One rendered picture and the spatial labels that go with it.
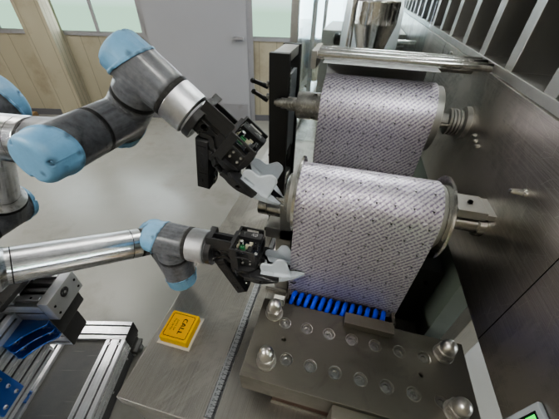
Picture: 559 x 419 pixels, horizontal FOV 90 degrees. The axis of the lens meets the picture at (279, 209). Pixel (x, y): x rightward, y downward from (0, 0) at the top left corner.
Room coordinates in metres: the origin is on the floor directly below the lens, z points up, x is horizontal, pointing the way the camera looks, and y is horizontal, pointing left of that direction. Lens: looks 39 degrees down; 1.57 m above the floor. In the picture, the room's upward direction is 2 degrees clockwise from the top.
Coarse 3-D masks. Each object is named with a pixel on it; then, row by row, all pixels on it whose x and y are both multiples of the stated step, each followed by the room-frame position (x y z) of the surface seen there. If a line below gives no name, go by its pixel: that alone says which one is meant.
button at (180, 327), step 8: (176, 312) 0.37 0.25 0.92; (168, 320) 0.35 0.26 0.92; (176, 320) 0.35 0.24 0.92; (184, 320) 0.35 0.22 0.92; (192, 320) 0.35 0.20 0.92; (168, 328) 0.32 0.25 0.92; (176, 328) 0.33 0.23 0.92; (184, 328) 0.33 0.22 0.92; (192, 328) 0.33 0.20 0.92; (160, 336) 0.31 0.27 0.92; (168, 336) 0.31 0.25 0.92; (176, 336) 0.31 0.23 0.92; (184, 336) 0.31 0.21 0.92; (192, 336) 0.32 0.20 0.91; (176, 344) 0.30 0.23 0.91; (184, 344) 0.29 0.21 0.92
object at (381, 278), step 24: (312, 240) 0.37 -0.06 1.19; (312, 264) 0.36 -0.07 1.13; (336, 264) 0.35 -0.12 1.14; (360, 264) 0.35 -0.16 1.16; (384, 264) 0.34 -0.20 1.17; (408, 264) 0.33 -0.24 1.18; (288, 288) 0.37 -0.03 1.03; (312, 288) 0.36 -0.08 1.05; (336, 288) 0.35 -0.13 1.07; (360, 288) 0.34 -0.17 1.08; (384, 288) 0.33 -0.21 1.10; (408, 288) 0.32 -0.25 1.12
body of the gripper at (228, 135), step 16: (208, 112) 0.43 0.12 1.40; (224, 112) 0.45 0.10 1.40; (192, 128) 0.43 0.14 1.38; (208, 128) 0.44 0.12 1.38; (224, 128) 0.43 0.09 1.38; (240, 128) 0.45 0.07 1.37; (256, 128) 0.47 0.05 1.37; (224, 144) 0.41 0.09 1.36; (240, 144) 0.42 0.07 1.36; (256, 144) 0.43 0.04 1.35; (224, 160) 0.42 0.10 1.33; (240, 160) 0.42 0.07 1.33
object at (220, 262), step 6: (222, 264) 0.39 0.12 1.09; (228, 264) 0.39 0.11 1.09; (222, 270) 0.39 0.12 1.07; (228, 270) 0.38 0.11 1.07; (228, 276) 0.38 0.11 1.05; (234, 276) 0.38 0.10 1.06; (240, 276) 0.39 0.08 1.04; (234, 282) 0.38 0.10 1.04; (240, 282) 0.38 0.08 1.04; (246, 282) 0.39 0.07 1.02; (240, 288) 0.38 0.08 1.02; (246, 288) 0.38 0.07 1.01
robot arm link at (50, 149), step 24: (0, 120) 0.38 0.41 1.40; (24, 120) 0.38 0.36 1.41; (48, 120) 0.37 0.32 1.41; (72, 120) 0.38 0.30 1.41; (96, 120) 0.40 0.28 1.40; (0, 144) 0.36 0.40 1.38; (24, 144) 0.32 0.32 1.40; (48, 144) 0.32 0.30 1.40; (72, 144) 0.35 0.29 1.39; (96, 144) 0.38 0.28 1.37; (24, 168) 0.32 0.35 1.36; (48, 168) 0.31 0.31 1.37; (72, 168) 0.33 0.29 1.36
